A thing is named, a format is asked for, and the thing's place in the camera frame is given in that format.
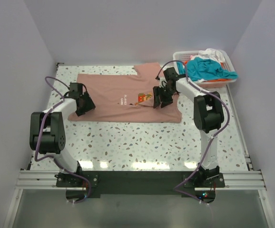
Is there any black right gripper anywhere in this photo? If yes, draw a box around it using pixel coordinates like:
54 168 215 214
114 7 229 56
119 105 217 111
153 85 176 108

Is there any pink printed t-shirt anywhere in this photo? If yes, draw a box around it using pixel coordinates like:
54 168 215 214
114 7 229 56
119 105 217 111
68 63 182 123

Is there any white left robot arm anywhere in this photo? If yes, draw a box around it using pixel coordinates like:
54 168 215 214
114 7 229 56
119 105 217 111
29 83 95 189

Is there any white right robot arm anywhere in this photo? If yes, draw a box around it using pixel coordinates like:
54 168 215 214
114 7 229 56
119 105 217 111
153 67 225 189

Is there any teal t-shirt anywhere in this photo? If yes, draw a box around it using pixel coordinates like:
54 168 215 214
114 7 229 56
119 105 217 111
177 57 238 82

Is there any white t-shirt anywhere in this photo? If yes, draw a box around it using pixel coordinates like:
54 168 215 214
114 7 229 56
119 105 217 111
190 48 226 63

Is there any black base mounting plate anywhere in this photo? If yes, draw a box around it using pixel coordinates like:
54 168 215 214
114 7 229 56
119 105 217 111
54 171 226 202

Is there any aluminium rail frame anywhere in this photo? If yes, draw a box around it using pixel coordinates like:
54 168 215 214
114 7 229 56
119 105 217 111
15 170 266 190

